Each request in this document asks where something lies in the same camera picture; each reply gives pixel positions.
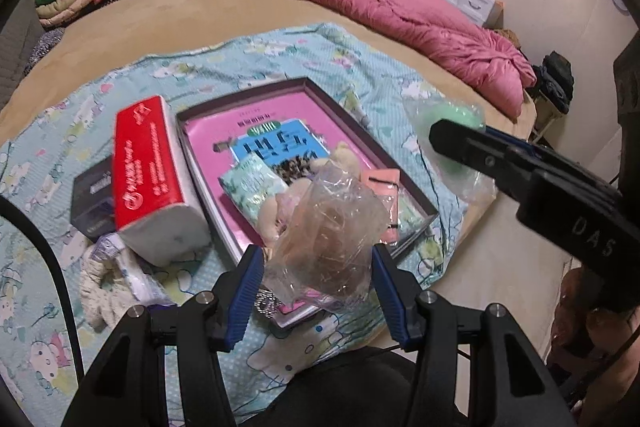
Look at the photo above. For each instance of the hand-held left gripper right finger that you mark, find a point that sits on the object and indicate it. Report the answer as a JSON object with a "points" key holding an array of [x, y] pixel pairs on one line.
{"points": [[395, 302]]}

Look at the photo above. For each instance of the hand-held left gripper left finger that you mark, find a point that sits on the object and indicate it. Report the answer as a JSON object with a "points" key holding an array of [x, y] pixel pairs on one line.
{"points": [[245, 302]]}

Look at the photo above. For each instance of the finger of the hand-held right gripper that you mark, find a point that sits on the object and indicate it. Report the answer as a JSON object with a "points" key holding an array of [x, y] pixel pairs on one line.
{"points": [[475, 152], [522, 148]]}

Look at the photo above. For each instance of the green puff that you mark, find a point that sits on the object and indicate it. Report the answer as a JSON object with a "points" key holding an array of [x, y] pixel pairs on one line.
{"points": [[450, 112]]}

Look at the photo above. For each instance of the small pink plush bear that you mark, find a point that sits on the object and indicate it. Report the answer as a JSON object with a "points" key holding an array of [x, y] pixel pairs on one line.
{"points": [[275, 212]]}

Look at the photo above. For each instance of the salmon pink packet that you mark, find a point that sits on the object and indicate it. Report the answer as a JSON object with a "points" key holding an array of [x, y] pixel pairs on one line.
{"points": [[380, 179]]}

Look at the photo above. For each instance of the large green floral tissue packet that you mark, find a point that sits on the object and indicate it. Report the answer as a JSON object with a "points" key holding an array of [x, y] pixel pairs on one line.
{"points": [[250, 187]]}

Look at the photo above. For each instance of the shallow purple box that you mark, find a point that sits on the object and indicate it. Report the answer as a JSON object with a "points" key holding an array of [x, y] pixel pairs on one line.
{"points": [[250, 99]]}

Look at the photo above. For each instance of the person's right hand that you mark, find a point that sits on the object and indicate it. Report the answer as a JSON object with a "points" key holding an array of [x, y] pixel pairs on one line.
{"points": [[605, 347]]}

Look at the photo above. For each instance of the wooden stool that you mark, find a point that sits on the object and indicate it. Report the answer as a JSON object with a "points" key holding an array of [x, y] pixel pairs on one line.
{"points": [[542, 122]]}

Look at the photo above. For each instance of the dark bag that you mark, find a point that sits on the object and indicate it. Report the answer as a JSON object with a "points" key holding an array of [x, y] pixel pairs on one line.
{"points": [[555, 77]]}

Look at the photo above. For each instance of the small green floral tissue packet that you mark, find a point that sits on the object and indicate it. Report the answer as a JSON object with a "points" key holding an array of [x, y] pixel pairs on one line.
{"points": [[407, 214]]}

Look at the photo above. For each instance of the person's dark clothing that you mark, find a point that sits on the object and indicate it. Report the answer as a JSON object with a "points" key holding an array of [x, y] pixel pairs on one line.
{"points": [[330, 392]]}

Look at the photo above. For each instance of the leopard print scrunchie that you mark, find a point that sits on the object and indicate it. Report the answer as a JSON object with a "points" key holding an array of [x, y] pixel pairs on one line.
{"points": [[297, 168]]}

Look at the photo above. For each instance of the pink quilt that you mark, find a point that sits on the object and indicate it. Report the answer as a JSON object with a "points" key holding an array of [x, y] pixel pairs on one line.
{"points": [[425, 17]]}

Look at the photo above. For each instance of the white cloth in zip bag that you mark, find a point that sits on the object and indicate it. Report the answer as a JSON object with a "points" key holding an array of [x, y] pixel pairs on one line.
{"points": [[100, 287]]}

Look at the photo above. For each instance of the red tissue pack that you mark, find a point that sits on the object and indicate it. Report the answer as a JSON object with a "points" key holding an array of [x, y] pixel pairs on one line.
{"points": [[145, 167]]}

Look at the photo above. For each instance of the pink book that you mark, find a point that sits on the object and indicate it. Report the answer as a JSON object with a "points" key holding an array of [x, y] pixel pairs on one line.
{"points": [[210, 132]]}

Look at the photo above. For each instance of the black box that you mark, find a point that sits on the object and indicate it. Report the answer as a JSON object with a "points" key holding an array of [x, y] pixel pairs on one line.
{"points": [[90, 197]]}

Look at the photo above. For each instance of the light blue printed blanket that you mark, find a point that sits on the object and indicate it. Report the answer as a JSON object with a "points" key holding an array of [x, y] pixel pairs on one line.
{"points": [[65, 122]]}

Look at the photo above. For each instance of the beige bed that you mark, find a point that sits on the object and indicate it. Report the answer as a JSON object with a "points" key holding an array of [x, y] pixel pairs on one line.
{"points": [[175, 17]]}

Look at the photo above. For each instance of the purple patterned cloth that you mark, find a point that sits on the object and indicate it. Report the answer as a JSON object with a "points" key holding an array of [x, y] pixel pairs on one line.
{"points": [[45, 47]]}

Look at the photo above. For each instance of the grey quilted headboard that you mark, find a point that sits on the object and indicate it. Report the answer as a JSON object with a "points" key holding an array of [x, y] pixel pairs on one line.
{"points": [[15, 47]]}

